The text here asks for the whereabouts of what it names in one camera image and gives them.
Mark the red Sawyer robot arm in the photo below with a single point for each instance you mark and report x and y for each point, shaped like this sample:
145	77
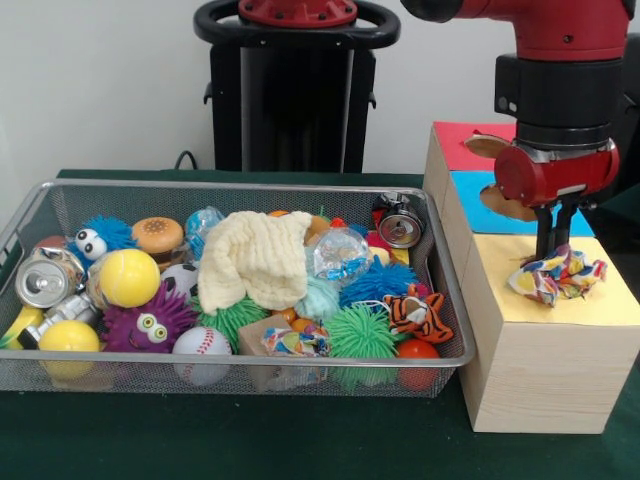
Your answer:
560	30

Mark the yellow tennis ball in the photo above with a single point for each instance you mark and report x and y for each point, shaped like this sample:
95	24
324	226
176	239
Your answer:
130	277

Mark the plain yellow ball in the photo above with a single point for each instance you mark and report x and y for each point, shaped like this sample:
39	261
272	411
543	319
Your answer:
70	337

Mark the white baseball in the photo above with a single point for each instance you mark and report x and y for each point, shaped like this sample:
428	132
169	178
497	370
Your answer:
200	342

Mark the purple spiky monster toy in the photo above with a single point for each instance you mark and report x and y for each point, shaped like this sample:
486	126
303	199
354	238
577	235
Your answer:
130	325

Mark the wooden box with three holes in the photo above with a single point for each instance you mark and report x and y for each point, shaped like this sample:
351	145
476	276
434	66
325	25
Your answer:
545	375

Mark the colourful wrapper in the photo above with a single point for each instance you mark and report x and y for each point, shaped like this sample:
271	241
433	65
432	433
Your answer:
555	280
295	342

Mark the crushed silver drink can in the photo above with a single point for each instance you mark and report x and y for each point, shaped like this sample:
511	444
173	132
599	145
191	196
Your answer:
42	285

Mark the green spiky rubber ball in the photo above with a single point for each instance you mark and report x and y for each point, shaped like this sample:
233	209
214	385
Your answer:
357	332

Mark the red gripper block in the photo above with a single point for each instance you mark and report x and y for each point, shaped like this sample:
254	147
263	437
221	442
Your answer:
550	180

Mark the green cloth on side table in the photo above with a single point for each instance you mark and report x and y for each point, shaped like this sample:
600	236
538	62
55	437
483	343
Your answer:
625	220

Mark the tiger plush toy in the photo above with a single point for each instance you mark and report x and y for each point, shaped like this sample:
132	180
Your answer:
420	315

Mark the cream waffle cloth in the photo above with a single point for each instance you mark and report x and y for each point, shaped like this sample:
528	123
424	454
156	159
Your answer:
250	255

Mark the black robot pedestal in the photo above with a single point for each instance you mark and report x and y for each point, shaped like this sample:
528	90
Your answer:
300	100

